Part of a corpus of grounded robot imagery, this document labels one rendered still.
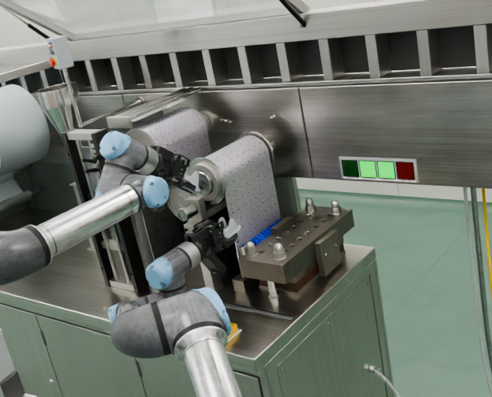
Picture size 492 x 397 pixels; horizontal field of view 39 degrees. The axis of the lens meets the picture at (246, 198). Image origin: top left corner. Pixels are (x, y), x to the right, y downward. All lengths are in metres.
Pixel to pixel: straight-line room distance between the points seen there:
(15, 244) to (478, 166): 1.19
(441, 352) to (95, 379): 1.60
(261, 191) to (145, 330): 0.82
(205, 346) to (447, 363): 1.97
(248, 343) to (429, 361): 1.54
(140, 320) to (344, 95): 0.95
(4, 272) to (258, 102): 1.07
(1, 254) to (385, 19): 1.14
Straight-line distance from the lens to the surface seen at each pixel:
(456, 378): 3.15
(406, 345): 3.37
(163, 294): 1.86
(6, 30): 7.36
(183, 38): 2.37
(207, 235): 1.93
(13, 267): 1.48
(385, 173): 2.05
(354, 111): 2.04
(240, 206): 2.05
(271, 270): 1.95
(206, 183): 1.99
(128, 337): 1.48
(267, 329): 1.89
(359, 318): 2.22
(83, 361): 2.46
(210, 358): 1.39
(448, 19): 1.87
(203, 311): 1.45
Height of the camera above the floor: 1.86
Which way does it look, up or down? 20 degrees down
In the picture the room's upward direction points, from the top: 12 degrees counter-clockwise
